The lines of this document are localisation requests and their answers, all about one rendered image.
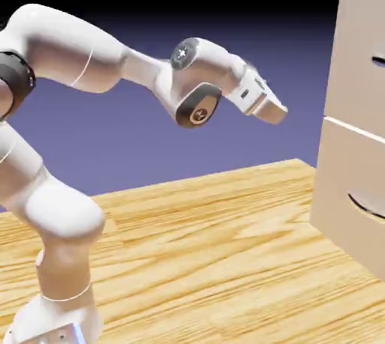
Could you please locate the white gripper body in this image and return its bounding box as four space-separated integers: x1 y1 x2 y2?
245 80 289 125

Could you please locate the beige painted cabinet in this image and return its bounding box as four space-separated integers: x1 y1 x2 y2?
309 0 385 282

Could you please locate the beige drawer front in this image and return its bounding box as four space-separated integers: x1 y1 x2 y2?
309 117 385 282
323 0 385 137

